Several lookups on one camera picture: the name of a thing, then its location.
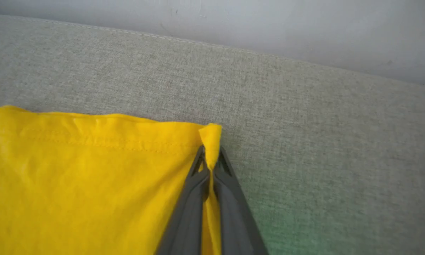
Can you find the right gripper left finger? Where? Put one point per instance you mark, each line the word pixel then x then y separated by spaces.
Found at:
pixel 189 216

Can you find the yellow garment with white label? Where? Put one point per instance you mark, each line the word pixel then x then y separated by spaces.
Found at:
pixel 84 177

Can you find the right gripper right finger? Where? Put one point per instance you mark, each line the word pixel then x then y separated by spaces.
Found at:
pixel 233 212

